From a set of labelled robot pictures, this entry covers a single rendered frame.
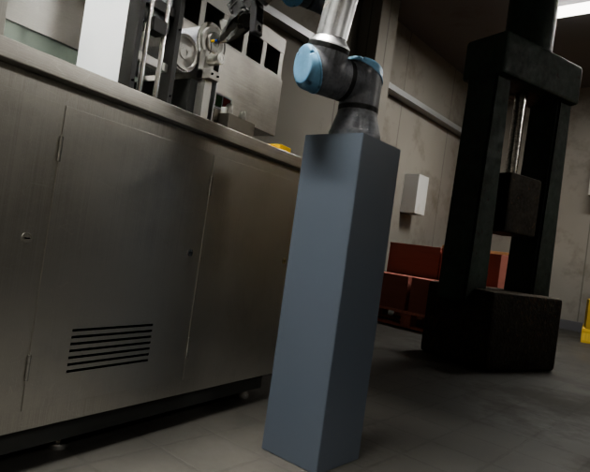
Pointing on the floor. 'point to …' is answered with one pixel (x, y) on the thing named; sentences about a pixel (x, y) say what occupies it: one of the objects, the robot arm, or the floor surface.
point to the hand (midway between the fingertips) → (224, 40)
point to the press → (506, 199)
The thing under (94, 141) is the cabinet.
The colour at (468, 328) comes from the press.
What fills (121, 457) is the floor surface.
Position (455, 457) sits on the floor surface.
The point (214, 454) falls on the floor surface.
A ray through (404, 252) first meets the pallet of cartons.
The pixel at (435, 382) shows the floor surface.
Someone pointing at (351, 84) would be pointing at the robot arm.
